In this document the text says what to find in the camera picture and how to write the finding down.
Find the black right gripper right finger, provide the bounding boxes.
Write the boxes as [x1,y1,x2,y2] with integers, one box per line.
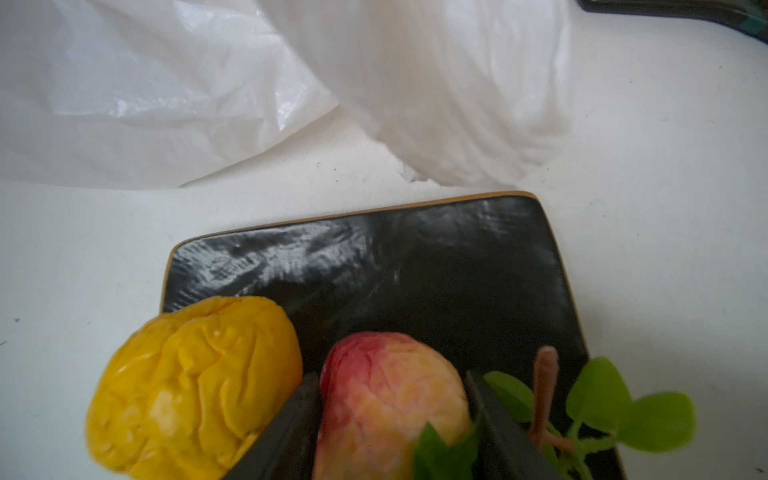
[464,371,561,480]

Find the green leafy sprig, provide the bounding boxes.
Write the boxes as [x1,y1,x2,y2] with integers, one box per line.
[483,345,697,479]

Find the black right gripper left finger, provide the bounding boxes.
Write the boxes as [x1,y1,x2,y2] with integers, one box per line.
[222,373,323,480]

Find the black square plate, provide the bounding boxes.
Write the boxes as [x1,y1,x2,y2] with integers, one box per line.
[161,193,588,479]

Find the yellow fake pear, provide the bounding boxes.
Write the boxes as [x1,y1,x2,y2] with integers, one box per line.
[85,296,303,479]

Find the black adjustable wrench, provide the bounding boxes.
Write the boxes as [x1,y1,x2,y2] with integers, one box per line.
[577,0,767,43]

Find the white plastic bag lemon print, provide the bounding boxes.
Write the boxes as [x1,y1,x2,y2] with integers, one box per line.
[1,1,571,189]

